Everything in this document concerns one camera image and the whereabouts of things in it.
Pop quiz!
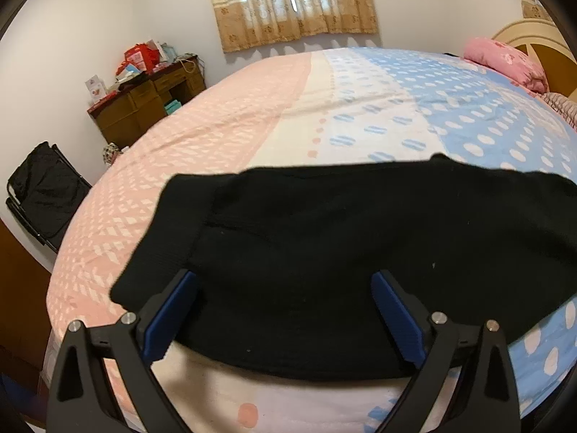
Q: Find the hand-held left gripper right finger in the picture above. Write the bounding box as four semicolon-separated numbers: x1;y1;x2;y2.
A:
371;269;521;433

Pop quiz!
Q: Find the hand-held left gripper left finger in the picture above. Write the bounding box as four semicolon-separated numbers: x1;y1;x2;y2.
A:
45;269;199;433

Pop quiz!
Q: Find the brown wooden door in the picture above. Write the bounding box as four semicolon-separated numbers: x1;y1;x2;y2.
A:
0;221;55;380

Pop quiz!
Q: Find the patterned bag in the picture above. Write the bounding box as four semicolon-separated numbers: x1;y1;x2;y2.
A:
101;142;124;165

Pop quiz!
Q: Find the black folding chair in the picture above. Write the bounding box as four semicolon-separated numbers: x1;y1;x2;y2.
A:
5;141;93;253

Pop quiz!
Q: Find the brown wooden desk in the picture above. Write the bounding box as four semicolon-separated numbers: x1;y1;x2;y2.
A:
88;54;207;149

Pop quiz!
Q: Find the pink and blue dotted bedsheet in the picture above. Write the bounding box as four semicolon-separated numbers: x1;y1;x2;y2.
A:
45;46;577;433

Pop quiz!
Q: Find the white card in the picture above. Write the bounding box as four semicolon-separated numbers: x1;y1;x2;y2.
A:
85;75;108;100

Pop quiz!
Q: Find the red gift box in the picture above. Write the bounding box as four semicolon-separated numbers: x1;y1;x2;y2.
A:
124;44;160;75

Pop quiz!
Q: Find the striped pillow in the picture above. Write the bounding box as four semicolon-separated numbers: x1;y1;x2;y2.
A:
541;92;577;129

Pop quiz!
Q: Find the pink pillow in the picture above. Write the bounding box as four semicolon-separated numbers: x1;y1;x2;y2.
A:
463;37;548;95

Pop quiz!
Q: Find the cream wooden headboard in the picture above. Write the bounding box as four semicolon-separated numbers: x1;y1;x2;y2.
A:
490;19;577;97

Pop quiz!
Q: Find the beige patterned curtain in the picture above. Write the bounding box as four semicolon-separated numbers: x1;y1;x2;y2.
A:
203;0;379;53
518;0;557;21

